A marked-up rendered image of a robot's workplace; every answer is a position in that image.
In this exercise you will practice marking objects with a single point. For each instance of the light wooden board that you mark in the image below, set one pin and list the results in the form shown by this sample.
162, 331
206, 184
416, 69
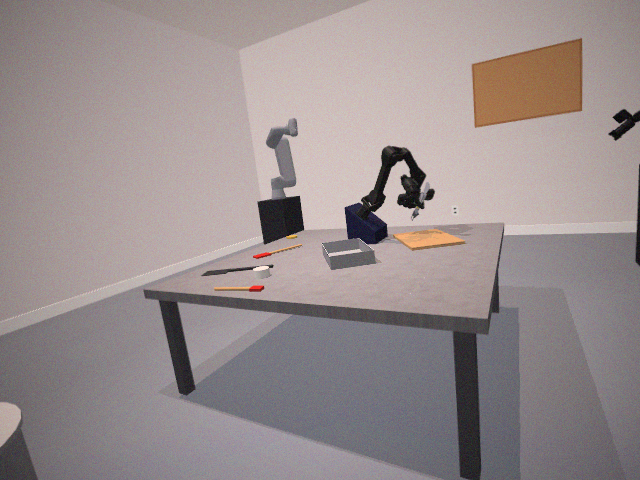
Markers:
427, 239

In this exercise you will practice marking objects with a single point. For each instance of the white round disc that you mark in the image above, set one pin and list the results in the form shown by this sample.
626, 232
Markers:
261, 272

